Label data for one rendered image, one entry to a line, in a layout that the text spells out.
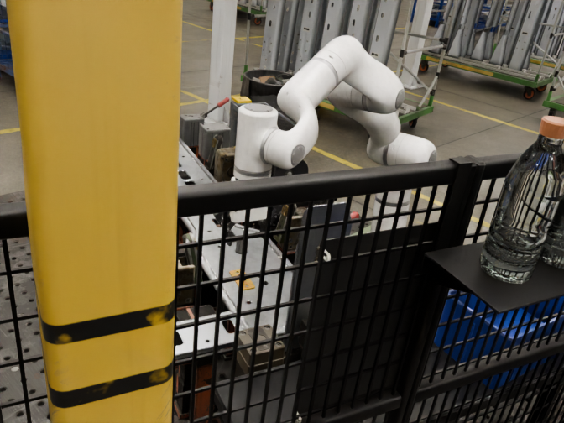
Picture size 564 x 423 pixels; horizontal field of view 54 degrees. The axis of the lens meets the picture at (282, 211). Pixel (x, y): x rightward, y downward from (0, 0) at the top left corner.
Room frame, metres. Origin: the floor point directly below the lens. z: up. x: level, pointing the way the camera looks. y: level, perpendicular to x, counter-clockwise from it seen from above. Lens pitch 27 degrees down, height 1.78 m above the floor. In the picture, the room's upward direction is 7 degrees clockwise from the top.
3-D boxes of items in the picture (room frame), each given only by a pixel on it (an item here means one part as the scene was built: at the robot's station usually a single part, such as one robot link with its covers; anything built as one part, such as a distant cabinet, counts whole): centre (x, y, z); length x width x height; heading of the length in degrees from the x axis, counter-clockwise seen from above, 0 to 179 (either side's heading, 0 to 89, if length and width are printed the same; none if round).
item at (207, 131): (1.93, 0.28, 0.90); 0.13 x 0.10 x 0.41; 120
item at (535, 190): (0.59, -0.28, 1.53); 0.06 x 0.06 x 0.20
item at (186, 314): (1.00, 0.16, 0.84); 0.11 x 0.10 x 0.28; 120
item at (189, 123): (2.16, 0.41, 0.88); 0.11 x 0.10 x 0.36; 120
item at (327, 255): (0.62, -0.15, 1.30); 0.23 x 0.02 x 0.31; 120
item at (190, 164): (1.57, 0.28, 1.00); 1.38 x 0.22 x 0.02; 30
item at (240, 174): (1.13, 0.07, 1.29); 0.09 x 0.08 x 0.03; 120
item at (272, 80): (4.39, 0.20, 0.36); 0.54 x 0.50 x 0.73; 138
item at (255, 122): (1.13, 0.07, 1.37); 0.09 x 0.08 x 0.13; 57
